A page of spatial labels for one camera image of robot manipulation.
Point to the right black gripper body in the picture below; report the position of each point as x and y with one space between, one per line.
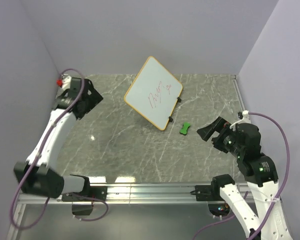
225 140

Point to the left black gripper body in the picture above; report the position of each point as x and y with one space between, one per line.
91 100

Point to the green bone-shaped eraser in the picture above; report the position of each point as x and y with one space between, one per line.
184 129

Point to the yellow-framed whiteboard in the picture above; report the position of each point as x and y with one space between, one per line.
154 93

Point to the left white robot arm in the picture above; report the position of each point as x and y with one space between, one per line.
38 175

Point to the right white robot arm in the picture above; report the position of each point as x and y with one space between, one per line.
242 139

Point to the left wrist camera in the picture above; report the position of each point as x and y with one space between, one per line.
64 83

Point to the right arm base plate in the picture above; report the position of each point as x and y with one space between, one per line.
204 193

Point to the right side aluminium rail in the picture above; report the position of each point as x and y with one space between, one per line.
238 93

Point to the aluminium rail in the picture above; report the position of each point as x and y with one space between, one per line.
137 193
238 93

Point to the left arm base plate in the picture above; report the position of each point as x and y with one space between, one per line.
93 192

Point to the aluminium front rail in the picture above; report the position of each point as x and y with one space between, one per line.
137 193

